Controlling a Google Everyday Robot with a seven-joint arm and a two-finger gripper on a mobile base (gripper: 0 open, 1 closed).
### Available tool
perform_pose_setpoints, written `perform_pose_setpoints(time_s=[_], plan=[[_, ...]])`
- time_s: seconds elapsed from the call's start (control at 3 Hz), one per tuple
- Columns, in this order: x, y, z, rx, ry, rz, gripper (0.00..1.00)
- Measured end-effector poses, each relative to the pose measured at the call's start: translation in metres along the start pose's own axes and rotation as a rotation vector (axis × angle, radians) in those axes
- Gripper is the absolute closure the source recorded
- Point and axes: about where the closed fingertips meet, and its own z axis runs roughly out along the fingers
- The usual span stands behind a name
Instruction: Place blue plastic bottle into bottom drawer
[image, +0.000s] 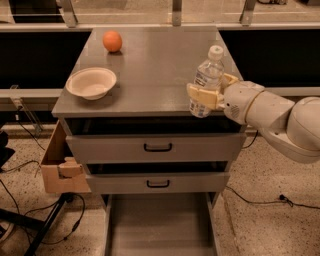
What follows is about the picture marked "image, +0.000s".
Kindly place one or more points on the grey drawer cabinet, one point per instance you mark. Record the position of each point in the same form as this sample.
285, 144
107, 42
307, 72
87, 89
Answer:
149, 98

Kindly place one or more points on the cardboard box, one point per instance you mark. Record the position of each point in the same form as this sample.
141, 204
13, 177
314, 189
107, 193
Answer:
61, 173

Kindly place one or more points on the grey middle drawer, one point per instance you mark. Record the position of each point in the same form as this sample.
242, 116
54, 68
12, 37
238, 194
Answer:
158, 183

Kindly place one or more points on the grey top drawer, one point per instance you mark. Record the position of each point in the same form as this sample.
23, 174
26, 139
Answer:
100, 149

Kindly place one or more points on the grey drawer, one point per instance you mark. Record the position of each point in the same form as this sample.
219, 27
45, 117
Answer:
100, 149
180, 224
158, 183

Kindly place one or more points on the orange fruit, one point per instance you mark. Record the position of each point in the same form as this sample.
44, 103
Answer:
112, 41

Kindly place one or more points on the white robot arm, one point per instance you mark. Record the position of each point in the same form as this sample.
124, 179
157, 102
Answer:
292, 128

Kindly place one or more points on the white paper bowl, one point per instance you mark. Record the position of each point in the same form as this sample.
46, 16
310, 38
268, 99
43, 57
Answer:
91, 83

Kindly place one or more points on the grey bottom drawer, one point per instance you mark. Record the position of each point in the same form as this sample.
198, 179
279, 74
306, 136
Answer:
180, 224

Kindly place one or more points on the clear plastic water bottle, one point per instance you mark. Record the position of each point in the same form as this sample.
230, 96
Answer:
208, 75

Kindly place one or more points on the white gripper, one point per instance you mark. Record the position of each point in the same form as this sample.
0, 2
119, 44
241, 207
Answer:
239, 99

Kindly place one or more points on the black tripod stand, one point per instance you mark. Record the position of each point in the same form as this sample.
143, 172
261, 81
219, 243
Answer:
40, 226

